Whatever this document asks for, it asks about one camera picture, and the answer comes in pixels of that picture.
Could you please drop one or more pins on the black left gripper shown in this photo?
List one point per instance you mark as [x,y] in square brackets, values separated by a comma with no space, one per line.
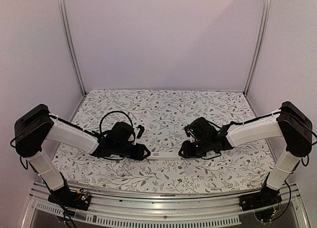
[138,154]

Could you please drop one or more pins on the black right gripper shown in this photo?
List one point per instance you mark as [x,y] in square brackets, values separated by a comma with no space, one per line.
[187,153]

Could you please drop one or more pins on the white remote control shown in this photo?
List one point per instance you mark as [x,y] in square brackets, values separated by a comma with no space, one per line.
[164,156]

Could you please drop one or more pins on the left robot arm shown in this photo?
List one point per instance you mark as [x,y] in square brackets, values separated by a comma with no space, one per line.
[38,125]

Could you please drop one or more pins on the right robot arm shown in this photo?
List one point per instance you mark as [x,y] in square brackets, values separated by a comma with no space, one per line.
[287,122]

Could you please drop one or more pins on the floral patterned table mat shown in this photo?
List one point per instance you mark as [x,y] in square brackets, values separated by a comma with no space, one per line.
[164,114]

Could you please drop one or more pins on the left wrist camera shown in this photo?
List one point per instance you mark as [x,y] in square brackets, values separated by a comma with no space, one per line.
[139,130]

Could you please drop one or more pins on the aluminium front rail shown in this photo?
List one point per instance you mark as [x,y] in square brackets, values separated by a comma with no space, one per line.
[111,208]

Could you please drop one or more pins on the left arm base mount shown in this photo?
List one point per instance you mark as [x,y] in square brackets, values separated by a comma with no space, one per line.
[79,199]

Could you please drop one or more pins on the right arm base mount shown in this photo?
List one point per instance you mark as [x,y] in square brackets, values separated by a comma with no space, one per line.
[267,200]

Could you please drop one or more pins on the left aluminium post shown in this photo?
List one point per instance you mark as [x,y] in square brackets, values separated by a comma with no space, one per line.
[70,46]

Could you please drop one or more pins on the aluminium post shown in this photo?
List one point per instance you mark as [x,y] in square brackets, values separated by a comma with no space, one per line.
[258,47]
[70,46]

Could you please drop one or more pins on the right aluminium post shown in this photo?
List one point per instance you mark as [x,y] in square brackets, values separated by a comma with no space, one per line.
[258,47]

